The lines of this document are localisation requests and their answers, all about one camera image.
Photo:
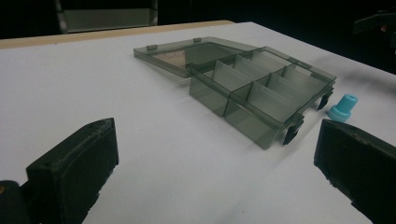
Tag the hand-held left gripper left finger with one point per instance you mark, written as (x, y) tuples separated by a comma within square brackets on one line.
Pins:
[(71, 168)]

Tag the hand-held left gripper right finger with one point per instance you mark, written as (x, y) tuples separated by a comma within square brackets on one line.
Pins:
[(358, 161)]

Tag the blue plastic stopper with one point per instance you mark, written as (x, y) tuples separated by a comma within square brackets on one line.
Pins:
[(342, 108)]

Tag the grey transparent compartment box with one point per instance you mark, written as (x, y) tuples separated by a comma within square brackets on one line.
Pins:
[(249, 90)]

